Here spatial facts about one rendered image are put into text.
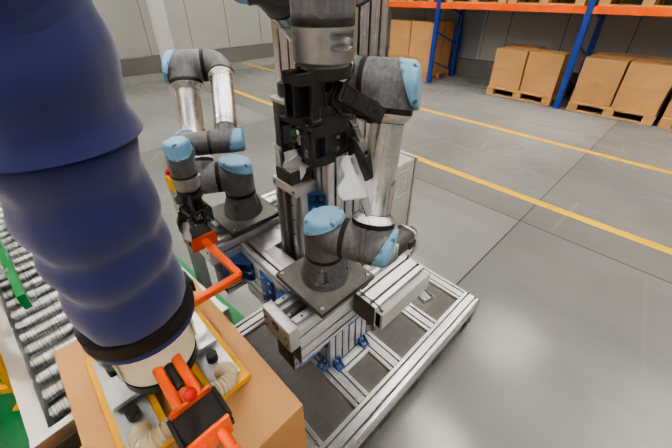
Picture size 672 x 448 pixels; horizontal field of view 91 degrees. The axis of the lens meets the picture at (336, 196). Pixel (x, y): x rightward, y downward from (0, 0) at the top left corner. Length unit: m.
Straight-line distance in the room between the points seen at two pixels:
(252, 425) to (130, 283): 0.45
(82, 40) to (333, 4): 0.33
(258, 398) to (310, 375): 0.88
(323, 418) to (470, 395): 0.81
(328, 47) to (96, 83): 0.33
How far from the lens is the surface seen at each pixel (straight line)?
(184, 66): 1.38
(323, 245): 0.92
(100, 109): 0.59
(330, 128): 0.42
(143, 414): 1.00
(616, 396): 2.49
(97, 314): 0.77
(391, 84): 0.81
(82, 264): 0.68
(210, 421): 0.80
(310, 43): 0.40
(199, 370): 1.02
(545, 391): 2.31
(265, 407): 0.96
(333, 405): 1.77
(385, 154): 0.83
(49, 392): 1.76
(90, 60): 0.57
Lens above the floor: 1.80
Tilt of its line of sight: 32 degrees down
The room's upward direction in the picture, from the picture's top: straight up
